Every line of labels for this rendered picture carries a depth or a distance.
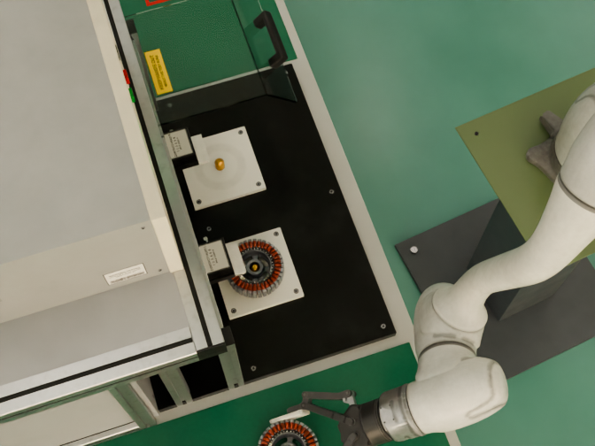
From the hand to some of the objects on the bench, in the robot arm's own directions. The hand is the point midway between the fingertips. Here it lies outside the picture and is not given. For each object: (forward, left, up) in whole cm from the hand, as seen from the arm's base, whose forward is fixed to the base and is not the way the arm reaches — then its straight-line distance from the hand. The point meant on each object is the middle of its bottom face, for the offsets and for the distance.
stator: (-15, -31, +1) cm, 35 cm away
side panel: (+29, -25, -2) cm, 38 cm away
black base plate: (-18, -43, -2) cm, 47 cm away
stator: (0, 0, -2) cm, 2 cm away
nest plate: (-15, -31, 0) cm, 35 cm away
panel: (+5, -51, 0) cm, 51 cm away
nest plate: (-23, -54, 0) cm, 59 cm away
